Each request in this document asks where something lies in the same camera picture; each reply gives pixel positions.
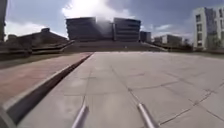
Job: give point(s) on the wide stone stairway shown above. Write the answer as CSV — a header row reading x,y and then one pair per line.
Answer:
x,y
110,46

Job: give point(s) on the grey concrete slab pavement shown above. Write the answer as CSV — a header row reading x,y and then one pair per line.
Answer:
x,y
133,76

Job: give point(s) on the large dark building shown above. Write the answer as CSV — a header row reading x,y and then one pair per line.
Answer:
x,y
103,29

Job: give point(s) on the small dark building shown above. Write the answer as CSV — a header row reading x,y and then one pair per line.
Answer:
x,y
145,36

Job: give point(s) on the robot's own part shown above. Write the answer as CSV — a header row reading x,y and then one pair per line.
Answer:
x,y
79,117
146,116

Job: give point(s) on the low pale building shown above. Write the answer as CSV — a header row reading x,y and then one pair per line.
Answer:
x,y
170,40

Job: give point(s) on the low dark building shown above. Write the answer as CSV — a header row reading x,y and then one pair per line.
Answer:
x,y
36,39

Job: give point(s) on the grey stone kerb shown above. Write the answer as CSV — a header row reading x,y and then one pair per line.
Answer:
x,y
36,91

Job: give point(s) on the reddish brick raised platform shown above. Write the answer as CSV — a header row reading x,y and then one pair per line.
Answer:
x,y
23,75

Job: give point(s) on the white multi-storey building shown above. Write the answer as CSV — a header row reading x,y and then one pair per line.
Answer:
x,y
208,28

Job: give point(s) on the dark building edge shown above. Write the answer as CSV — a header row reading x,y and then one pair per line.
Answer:
x,y
2,18

